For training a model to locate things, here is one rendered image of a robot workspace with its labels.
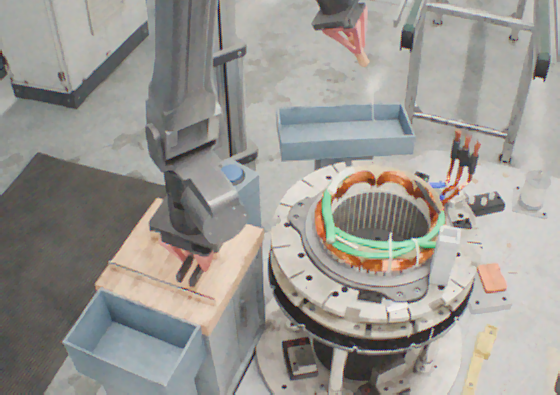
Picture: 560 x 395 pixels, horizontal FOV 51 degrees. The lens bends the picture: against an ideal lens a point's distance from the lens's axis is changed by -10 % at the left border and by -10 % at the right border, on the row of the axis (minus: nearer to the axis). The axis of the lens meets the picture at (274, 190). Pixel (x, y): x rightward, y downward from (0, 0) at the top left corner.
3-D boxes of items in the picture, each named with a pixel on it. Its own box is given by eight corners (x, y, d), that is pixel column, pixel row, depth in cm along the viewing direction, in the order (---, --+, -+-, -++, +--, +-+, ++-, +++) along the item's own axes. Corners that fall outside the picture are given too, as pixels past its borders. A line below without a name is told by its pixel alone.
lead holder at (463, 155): (474, 175, 87) (479, 157, 85) (447, 170, 88) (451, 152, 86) (476, 159, 90) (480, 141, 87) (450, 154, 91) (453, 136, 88)
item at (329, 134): (388, 205, 141) (402, 102, 122) (398, 241, 133) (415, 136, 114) (277, 213, 140) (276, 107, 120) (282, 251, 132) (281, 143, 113)
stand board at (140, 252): (209, 337, 86) (207, 327, 84) (98, 294, 91) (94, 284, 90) (264, 239, 99) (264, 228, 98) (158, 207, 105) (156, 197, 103)
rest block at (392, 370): (369, 382, 104) (372, 367, 100) (396, 369, 106) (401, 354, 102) (381, 401, 101) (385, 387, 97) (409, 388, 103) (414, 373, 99)
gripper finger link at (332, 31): (384, 35, 106) (364, -8, 100) (372, 60, 102) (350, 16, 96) (350, 38, 110) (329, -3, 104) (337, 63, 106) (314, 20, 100)
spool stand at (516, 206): (547, 219, 137) (559, 188, 130) (511, 211, 139) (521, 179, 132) (547, 194, 143) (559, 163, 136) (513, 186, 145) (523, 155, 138)
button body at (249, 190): (263, 267, 129) (259, 174, 112) (240, 288, 125) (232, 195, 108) (237, 251, 132) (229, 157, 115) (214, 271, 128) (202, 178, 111)
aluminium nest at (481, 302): (510, 308, 119) (513, 301, 117) (470, 314, 118) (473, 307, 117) (493, 264, 128) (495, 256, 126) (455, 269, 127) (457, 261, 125)
